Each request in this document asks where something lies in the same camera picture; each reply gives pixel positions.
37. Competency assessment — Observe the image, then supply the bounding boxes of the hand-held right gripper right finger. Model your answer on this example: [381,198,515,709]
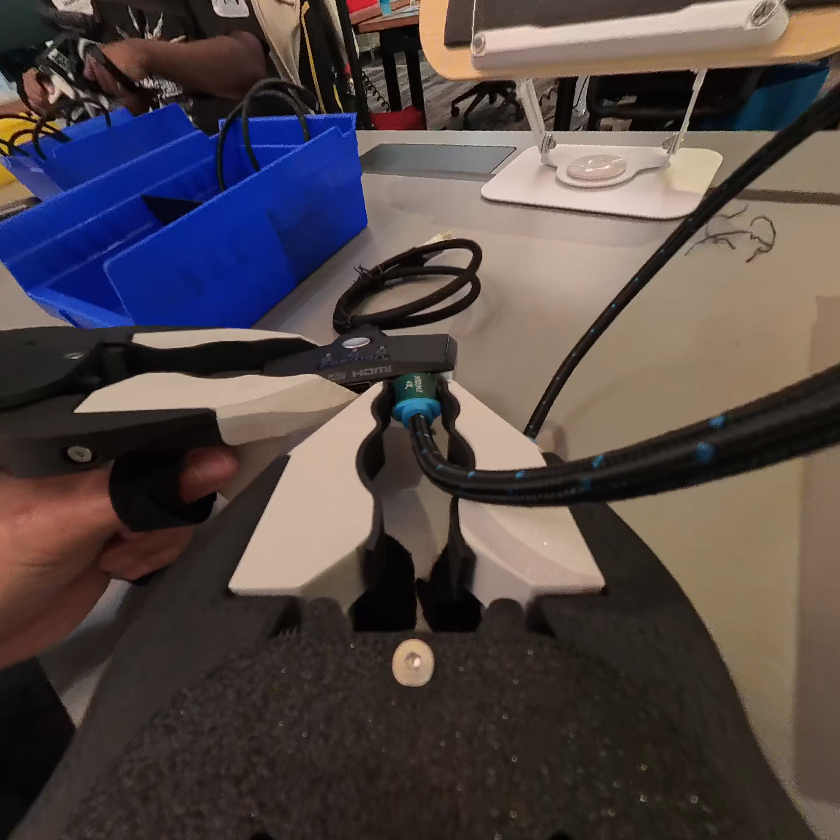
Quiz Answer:
[418,381,606,632]

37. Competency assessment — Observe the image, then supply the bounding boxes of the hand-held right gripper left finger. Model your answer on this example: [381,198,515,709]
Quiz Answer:
[227,382,417,632]

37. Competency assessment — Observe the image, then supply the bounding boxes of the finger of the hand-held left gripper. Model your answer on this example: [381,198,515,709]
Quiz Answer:
[74,373,361,455]
[125,328,318,378]

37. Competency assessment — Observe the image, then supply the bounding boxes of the blue plastic bin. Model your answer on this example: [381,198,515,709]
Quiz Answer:
[0,104,199,202]
[0,113,370,330]

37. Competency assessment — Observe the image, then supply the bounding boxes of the black silver video switch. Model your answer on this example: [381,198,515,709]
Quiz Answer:
[266,325,459,396]

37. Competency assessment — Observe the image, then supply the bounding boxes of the grey desk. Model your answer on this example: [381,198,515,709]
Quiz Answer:
[0,128,840,840]

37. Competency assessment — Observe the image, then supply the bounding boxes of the person's left hand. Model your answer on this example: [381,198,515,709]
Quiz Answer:
[0,448,240,672]

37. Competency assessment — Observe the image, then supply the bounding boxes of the yellow plastic bin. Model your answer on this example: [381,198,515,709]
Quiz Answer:
[0,113,37,189]

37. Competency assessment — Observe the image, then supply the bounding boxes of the red floor bag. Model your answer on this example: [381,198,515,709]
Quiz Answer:
[366,105,429,133]

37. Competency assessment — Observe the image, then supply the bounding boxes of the cream hooded jacket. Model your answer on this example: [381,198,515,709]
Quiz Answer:
[252,0,343,114]

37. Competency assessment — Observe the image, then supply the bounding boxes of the black tripod pole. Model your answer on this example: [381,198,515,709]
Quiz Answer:
[333,0,373,130]

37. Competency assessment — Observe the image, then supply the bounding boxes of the person's dark clothing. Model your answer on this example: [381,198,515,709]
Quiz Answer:
[0,658,76,840]

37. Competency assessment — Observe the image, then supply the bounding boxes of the wooden work table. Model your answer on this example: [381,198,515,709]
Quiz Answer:
[353,0,422,114]

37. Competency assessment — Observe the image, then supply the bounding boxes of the black thread tangle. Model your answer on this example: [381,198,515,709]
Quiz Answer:
[684,205,778,265]

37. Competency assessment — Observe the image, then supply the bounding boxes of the black board on white stand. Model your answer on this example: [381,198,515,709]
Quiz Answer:
[419,0,840,221]

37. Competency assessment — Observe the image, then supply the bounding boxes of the thin black cable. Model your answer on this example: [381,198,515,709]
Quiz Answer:
[215,77,318,193]

